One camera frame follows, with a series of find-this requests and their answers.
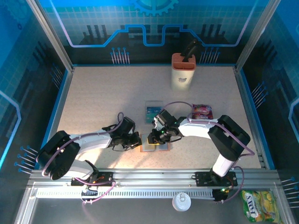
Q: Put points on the gold credit card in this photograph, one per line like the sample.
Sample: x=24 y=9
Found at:
x=153 y=143

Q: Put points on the blue credit card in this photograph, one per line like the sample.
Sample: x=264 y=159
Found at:
x=151 y=109

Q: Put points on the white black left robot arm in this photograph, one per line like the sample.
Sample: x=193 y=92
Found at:
x=93 y=141

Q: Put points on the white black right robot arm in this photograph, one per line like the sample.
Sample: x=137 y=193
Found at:
x=198 y=129

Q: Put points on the clear acrylic box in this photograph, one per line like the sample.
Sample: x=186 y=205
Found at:
x=154 y=103

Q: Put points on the purple pink candy bag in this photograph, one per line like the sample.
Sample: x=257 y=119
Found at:
x=202 y=112

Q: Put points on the white knife block orange top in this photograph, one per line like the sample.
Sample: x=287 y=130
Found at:
x=182 y=77

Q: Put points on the black controller box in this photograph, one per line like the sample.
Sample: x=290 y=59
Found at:
x=220 y=194

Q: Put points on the green yellow candy bag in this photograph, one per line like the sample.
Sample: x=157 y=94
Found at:
x=261 y=206

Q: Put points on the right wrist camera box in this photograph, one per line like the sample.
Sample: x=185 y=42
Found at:
x=156 y=121

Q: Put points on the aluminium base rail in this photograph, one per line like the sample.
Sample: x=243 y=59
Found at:
x=151 y=173

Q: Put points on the aluminium side rail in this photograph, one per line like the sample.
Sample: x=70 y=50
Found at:
x=58 y=112
x=251 y=116

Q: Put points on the aluminium frame post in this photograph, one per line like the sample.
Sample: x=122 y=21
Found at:
x=51 y=37
x=254 y=37

